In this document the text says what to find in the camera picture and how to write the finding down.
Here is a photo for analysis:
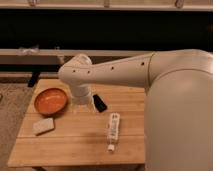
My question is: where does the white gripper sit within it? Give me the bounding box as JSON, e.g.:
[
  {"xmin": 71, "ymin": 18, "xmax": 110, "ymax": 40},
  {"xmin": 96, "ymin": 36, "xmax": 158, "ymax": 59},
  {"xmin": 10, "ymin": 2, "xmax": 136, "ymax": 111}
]
[{"xmin": 70, "ymin": 85, "xmax": 107, "ymax": 113}]

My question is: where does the orange ceramic bowl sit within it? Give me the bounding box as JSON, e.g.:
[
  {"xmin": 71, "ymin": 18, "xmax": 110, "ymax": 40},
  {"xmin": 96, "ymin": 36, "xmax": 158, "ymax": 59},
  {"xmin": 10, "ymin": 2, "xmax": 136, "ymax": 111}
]
[{"xmin": 34, "ymin": 88, "xmax": 68, "ymax": 116}]

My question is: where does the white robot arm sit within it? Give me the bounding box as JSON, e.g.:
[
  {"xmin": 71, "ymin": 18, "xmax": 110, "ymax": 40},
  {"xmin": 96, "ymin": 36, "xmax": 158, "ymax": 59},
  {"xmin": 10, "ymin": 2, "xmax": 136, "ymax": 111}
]
[{"xmin": 58, "ymin": 49, "xmax": 213, "ymax": 171}]

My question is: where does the beige rectangular sponge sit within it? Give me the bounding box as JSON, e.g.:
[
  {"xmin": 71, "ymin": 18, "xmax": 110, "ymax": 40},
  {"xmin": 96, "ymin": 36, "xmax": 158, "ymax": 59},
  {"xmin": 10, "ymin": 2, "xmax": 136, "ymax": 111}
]
[{"xmin": 33, "ymin": 118, "xmax": 54, "ymax": 135}]

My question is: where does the black table leg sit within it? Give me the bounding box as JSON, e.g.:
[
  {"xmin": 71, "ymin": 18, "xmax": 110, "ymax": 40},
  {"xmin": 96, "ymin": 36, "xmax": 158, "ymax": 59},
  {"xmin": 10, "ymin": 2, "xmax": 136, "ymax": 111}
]
[{"xmin": 28, "ymin": 72, "xmax": 40, "ymax": 87}]

